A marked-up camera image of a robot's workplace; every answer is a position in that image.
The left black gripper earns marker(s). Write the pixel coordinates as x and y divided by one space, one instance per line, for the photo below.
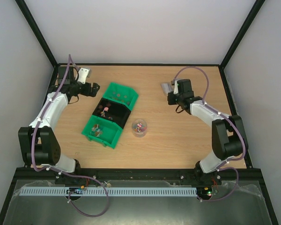
87 91

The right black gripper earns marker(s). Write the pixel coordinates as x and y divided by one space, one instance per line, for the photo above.
171 98

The silver metal scoop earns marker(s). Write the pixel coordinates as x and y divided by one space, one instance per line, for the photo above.
166 87

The green black bin set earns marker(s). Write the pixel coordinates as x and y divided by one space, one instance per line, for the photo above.
110 116

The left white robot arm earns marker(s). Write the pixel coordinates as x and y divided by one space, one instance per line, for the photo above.
38 143

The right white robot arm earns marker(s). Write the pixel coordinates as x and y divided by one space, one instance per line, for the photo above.
228 138

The clear glass jar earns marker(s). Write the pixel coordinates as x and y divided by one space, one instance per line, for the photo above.
139 128

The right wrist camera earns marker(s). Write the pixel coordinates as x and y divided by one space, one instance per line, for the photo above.
175 87

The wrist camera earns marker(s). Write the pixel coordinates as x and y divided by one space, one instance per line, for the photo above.
175 87
83 74

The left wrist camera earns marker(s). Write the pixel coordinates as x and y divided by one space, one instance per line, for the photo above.
83 74

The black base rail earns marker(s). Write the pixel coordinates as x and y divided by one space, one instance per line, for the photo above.
179 176

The black cage frame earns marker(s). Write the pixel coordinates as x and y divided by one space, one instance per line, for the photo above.
250 173

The light blue cable duct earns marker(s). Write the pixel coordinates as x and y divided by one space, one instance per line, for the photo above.
110 191

